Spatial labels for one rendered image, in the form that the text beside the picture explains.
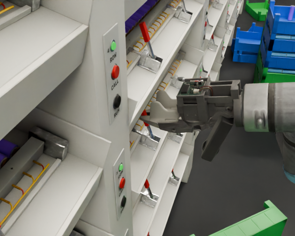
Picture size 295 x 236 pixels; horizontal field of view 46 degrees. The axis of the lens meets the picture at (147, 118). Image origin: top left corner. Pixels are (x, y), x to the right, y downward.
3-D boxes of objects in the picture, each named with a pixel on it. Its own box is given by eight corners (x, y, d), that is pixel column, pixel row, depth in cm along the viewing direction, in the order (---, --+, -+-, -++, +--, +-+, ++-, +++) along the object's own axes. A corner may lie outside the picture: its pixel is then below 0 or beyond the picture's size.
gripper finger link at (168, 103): (142, 87, 75) (183, 86, 71) (148, 110, 78) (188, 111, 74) (136, 94, 73) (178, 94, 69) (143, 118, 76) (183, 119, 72)
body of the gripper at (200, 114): (181, 77, 71) (242, 74, 66) (188, 113, 75) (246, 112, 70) (172, 97, 65) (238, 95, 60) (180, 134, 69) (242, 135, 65)
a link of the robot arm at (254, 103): (270, 114, 70) (268, 143, 62) (245, 114, 72) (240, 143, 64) (269, 74, 65) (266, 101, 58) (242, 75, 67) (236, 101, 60)
